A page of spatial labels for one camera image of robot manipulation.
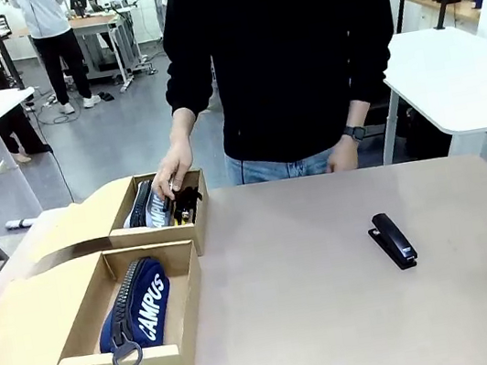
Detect black deli stapler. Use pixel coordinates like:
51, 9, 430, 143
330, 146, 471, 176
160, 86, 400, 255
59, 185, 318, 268
364, 208, 421, 275

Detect person's left forearm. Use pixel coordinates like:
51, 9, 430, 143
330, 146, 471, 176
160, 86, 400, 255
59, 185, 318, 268
341, 97, 374, 131

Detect person's right hand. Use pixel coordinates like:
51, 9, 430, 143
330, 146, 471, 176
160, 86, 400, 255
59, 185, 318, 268
145, 140, 201, 203

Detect bystander in black trousers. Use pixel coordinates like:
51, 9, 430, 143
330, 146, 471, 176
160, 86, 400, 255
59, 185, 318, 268
10, 0, 104, 122

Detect black hoodie torso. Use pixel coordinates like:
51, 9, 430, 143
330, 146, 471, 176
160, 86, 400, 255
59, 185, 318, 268
149, 0, 415, 181

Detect person's left hand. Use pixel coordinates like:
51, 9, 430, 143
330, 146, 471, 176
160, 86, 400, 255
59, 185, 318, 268
322, 134, 362, 175

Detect grey workbench with legs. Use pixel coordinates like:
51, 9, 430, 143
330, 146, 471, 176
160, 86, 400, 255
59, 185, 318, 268
67, 2, 160, 100

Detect wooden wall counter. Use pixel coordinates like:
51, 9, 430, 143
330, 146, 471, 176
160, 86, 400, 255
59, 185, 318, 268
404, 0, 484, 33

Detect brown cardboard box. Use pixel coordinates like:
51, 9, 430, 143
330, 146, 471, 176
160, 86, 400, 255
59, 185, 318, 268
25, 164, 218, 283
0, 234, 218, 365

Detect navy campus pencil case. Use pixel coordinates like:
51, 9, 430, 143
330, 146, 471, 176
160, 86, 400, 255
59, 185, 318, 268
86, 254, 184, 365

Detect blue jeans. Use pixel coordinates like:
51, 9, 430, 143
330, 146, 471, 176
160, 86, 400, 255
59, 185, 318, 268
223, 136, 350, 189

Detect black wrist watch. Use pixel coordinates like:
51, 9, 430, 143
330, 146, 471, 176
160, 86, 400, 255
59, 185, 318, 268
341, 123, 370, 145

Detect person's right forearm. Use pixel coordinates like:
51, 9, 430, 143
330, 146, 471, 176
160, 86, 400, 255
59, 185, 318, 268
166, 105, 203, 154

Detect grey campus pencil case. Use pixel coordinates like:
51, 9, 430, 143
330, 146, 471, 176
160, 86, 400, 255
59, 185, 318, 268
117, 177, 178, 235

